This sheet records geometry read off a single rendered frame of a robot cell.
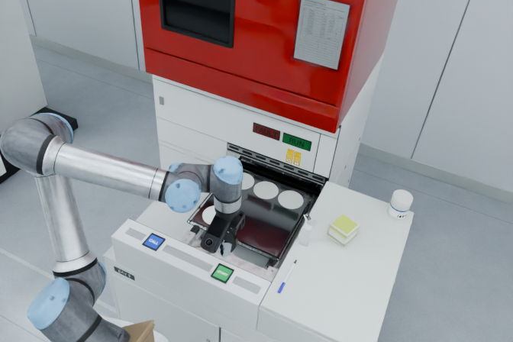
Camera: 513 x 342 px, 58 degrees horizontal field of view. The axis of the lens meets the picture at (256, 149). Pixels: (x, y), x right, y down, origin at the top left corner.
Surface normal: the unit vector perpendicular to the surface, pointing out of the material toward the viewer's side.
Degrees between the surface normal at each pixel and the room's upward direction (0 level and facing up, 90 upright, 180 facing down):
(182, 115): 90
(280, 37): 90
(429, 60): 90
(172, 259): 0
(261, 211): 0
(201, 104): 90
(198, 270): 0
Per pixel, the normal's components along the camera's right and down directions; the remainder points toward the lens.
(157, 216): 0.07, -0.77
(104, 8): -0.43, 0.54
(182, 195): 0.04, 0.21
